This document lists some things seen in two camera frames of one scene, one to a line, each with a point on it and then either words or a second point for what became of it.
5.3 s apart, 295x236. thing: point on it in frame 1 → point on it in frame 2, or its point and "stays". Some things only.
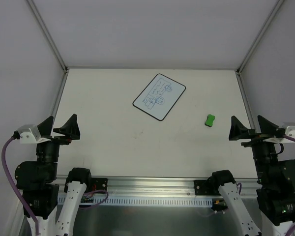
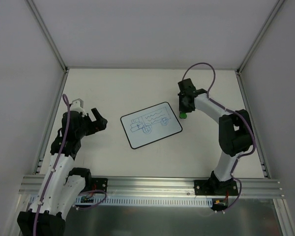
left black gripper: x=55 y=140 → x=91 y=126
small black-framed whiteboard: x=159 y=96 → x=150 y=124
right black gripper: x=258 y=137 → x=184 y=104
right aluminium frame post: x=259 y=35 stays
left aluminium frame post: x=47 y=34 stays
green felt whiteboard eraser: x=210 y=120 → x=183 y=115
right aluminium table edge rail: x=246 y=103 stays
